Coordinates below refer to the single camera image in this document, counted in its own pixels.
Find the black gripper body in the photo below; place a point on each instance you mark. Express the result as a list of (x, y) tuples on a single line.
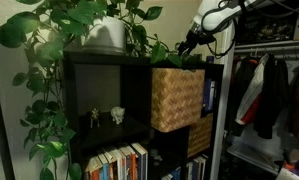
[(199, 37)]

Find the tall woven bamboo basket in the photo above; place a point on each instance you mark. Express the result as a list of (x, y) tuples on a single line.
[(177, 100)]

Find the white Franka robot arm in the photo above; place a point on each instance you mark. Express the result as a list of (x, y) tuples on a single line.
[(222, 13)]

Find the white closet rod shelf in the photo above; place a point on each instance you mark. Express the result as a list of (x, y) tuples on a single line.
[(272, 48)]

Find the short woven bamboo basket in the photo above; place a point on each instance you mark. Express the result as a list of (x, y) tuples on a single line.
[(200, 135)]

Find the black cube shelf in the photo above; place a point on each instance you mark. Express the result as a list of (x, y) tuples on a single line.
[(102, 133)]

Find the small blue bottle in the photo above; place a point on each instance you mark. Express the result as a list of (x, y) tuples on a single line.
[(209, 59)]

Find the blue book white title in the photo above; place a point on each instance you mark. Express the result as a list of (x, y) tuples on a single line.
[(207, 95)]

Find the dark patterned storage box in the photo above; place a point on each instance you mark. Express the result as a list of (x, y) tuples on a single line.
[(265, 28)]

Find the white red hanging jacket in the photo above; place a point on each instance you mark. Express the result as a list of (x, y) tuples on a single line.
[(254, 90)]

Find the white plant pot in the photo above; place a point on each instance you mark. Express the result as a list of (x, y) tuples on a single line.
[(104, 35)]

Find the white elephant figurine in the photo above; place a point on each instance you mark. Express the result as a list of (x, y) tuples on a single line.
[(117, 115)]

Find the black hanging garment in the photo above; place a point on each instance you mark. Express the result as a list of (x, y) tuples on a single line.
[(272, 93)]

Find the brass robot figurine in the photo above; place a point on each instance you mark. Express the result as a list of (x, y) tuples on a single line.
[(94, 117)]

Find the green pothos plant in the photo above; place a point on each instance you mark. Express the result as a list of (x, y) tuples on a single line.
[(72, 13)]

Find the white thin book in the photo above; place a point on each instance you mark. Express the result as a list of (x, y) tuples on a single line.
[(192, 170), (201, 166)]

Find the row of books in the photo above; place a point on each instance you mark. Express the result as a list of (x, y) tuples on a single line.
[(140, 163)]

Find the thin blue book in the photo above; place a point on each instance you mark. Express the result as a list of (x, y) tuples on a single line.
[(175, 174)]

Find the orange spine book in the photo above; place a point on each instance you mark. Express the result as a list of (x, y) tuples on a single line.
[(130, 165)]

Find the white spine book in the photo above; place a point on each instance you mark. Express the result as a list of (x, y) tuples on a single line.
[(119, 166)]

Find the blue spine paperback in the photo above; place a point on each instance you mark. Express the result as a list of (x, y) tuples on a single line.
[(104, 171)]

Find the red spine book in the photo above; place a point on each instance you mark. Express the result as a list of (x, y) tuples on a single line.
[(94, 171)]

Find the black slanted bar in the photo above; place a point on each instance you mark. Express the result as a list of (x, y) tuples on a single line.
[(0, 133)]

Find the white door frame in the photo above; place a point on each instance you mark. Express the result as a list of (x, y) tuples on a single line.
[(222, 100)]

